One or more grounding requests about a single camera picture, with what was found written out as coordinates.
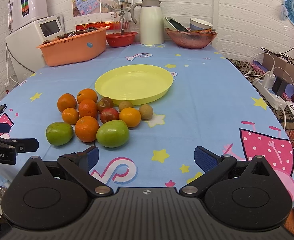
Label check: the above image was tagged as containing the large front orange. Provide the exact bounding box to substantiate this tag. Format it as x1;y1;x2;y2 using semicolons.
75;116;100;143

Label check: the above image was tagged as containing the green fruit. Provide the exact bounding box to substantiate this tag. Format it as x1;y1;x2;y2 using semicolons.
46;122;74;146
96;120;130;148

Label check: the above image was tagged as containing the small orange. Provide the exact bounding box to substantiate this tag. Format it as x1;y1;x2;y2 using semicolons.
62;108;79;125

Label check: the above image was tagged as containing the red plum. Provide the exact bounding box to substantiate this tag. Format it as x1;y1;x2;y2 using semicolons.
100;108;119;124

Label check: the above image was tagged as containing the dark brown plum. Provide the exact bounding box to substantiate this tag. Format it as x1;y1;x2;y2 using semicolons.
97;97;114;113

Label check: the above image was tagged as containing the yellow orange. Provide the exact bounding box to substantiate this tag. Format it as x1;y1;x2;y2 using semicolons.
119;107;142;128

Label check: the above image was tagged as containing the brown longan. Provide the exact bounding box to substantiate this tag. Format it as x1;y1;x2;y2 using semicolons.
118;101;133;112
139;104;153;120

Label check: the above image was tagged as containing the white water dispenser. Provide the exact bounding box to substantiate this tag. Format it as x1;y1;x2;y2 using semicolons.
6;15;65;82

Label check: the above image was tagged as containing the blue patterned tablecloth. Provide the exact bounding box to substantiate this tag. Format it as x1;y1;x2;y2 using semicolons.
1;42;294;203

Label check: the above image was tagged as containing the yellow plastic plate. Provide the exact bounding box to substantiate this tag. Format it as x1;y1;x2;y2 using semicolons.
94;64;173;106

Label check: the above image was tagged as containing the white power strip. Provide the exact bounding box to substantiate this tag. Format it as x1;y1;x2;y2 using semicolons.
253;80;294;117

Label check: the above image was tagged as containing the orange plastic basket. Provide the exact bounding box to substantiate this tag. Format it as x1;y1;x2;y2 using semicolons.
38;27;109;67

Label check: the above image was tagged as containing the cardboard box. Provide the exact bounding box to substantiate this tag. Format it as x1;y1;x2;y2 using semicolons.
262;53;294;83

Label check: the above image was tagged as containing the copper pink bowl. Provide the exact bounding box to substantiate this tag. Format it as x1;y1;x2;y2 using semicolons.
165;28;217;49

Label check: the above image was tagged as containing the red plastic basket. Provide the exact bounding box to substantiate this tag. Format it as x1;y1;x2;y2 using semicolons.
106;31;137;48

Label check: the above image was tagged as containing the white water purifier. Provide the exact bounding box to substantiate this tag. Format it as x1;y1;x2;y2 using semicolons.
8;0;48;31

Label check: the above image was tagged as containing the white blue cup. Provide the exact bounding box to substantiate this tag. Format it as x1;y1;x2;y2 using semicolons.
190;18;213;30

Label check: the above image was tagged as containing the green white dish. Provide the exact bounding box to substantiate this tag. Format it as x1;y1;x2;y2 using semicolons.
164;16;189;32

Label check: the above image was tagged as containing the glass pitcher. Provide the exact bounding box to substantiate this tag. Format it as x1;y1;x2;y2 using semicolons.
113;4;131;35

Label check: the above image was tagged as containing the white thermos jug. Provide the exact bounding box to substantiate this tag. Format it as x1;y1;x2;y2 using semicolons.
130;0;164;45

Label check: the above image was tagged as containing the bedding poster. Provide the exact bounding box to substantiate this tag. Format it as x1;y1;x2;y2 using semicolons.
72;0;133;29

